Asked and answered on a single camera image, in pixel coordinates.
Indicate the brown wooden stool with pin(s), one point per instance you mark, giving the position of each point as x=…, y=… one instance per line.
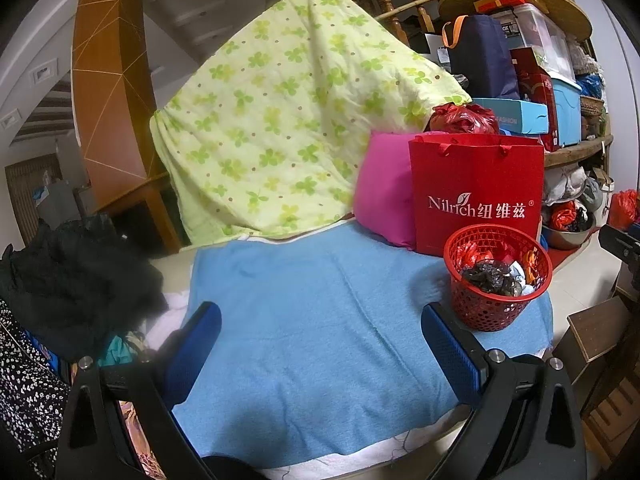
x=595, y=335

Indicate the large knotted red plastic bag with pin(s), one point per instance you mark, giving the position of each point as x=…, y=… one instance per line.
x=460, y=117

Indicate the red plastic basket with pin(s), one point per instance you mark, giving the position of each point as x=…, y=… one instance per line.
x=475, y=305

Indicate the pink pillow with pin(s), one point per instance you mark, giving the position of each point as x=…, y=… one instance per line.
x=385, y=190

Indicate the dark floral cloth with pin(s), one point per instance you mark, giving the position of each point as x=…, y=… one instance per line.
x=25, y=400

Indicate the blue plastic bin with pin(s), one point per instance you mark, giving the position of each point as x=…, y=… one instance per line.
x=565, y=110

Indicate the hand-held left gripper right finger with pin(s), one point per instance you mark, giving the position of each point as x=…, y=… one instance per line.
x=452, y=350

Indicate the round wooden shelf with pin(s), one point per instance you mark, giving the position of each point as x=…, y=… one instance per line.
x=565, y=10

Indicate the blue towel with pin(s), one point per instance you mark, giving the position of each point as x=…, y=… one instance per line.
x=310, y=310

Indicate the light blue wrapper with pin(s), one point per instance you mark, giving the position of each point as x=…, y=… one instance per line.
x=516, y=274

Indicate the green clover print quilt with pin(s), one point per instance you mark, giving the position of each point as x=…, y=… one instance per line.
x=280, y=125

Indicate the clear plastic storage box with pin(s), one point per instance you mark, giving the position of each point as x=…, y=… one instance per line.
x=545, y=35

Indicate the pale pink cloth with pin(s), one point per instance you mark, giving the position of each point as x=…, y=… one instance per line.
x=170, y=305

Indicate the red paper shopping bag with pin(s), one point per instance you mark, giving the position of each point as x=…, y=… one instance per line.
x=475, y=180

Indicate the metal bowl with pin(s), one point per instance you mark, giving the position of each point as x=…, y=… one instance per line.
x=565, y=239

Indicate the orange flat box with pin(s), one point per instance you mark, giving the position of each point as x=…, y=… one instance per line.
x=505, y=0

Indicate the black fluffy cloth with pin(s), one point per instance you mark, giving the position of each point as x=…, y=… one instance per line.
x=75, y=280

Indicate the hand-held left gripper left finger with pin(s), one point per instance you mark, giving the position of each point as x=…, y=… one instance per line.
x=195, y=345

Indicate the dark red gift box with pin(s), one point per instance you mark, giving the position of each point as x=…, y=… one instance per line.
x=537, y=90

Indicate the orange snack wrapper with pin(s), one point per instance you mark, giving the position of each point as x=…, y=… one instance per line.
x=531, y=265

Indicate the teal cloth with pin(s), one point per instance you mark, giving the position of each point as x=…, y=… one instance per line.
x=115, y=352

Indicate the light blue cardboard box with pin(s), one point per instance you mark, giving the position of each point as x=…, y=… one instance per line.
x=510, y=115

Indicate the black plastic bag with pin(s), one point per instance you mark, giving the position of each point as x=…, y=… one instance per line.
x=485, y=275

